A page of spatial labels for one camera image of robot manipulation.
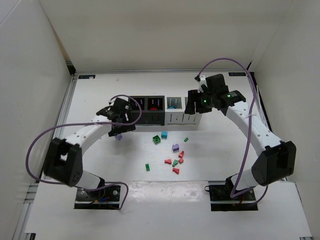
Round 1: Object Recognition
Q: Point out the purple lego brick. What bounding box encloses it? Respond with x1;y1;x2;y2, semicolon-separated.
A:
172;144;180;152
115;134;123;141

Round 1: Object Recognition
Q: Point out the green square lego brick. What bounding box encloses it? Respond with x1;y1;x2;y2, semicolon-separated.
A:
152;135;161;145

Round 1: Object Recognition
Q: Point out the cyan lego brick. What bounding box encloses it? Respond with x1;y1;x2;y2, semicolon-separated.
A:
161;131;168;139

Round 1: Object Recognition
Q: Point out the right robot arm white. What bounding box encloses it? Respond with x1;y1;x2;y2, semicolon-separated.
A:
184;74;297;198

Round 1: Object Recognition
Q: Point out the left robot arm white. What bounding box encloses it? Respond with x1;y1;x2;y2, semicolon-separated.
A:
43;97;136;191

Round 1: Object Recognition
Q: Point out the white double bin container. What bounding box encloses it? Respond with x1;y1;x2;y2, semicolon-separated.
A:
164;96;202;126

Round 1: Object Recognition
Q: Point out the black double bin container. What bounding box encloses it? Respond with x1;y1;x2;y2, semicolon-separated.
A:
130;95;165;126

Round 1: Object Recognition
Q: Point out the red lego slope top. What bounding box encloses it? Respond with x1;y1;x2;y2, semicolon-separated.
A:
178;151;184;158

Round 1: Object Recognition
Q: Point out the green lego bottom left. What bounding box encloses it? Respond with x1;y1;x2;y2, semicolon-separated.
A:
145;163;150;171

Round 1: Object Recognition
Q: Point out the green lego slope middle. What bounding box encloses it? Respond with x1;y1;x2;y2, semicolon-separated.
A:
172;159;179;167

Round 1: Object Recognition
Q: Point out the red lego slope left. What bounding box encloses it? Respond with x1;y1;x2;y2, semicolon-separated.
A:
164;159;172;165

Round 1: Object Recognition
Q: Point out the red lego slope bottom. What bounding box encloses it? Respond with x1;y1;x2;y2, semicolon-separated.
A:
172;168;180;174

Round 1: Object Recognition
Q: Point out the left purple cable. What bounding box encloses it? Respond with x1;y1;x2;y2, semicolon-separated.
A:
25;94;143;210

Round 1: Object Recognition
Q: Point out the purple cable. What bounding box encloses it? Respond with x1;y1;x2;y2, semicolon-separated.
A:
197;58;270;207
25;94;143;210

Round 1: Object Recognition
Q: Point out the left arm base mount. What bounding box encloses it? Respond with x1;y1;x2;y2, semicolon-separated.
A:
73;182;121;210

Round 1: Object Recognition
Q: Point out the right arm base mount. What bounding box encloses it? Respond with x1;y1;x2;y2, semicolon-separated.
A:
204;181;258;212

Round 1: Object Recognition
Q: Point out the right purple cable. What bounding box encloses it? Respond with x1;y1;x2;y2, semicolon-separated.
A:
197;58;270;207

